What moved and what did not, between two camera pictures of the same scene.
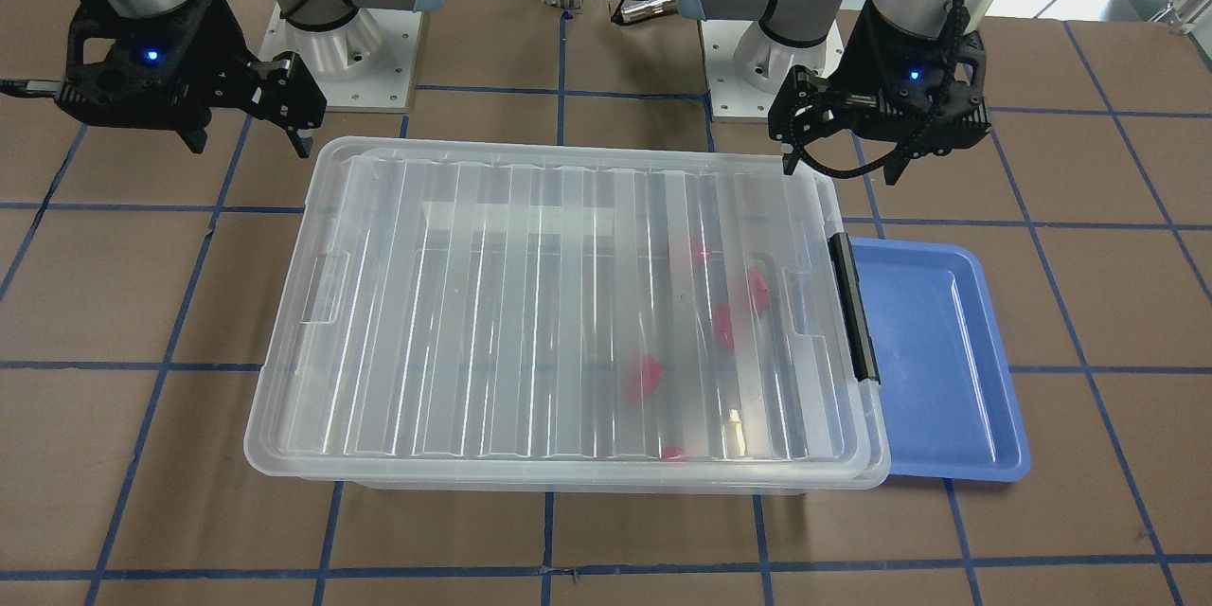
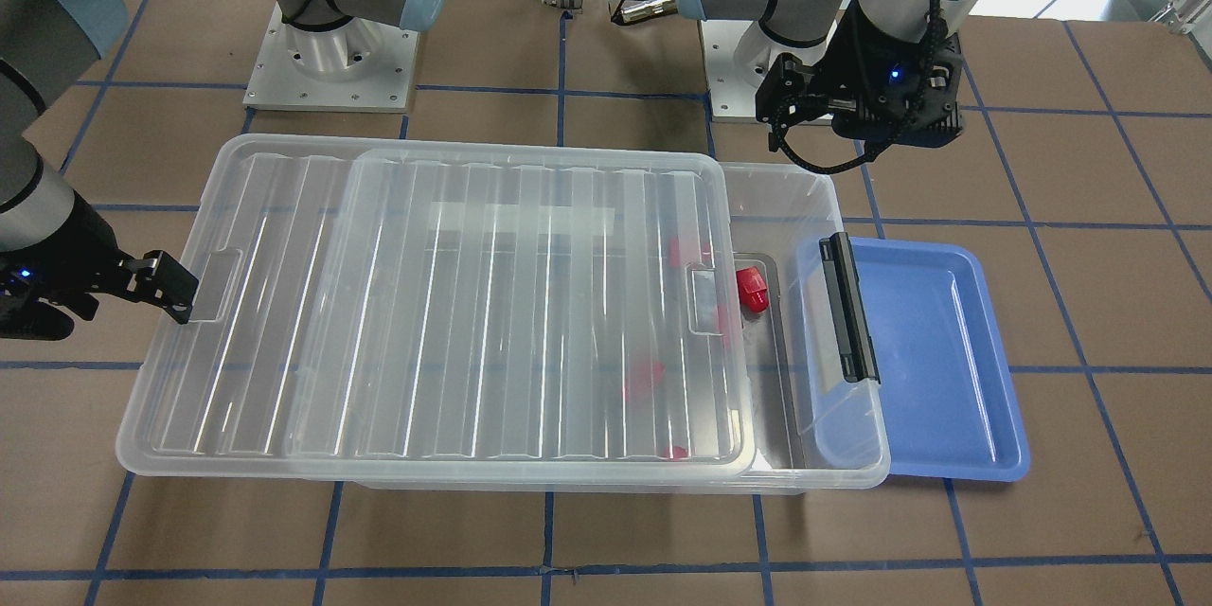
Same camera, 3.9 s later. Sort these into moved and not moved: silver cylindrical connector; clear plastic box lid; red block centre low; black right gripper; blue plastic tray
Moved: clear plastic box lid; black right gripper
Not moved: silver cylindrical connector; red block centre low; blue plastic tray
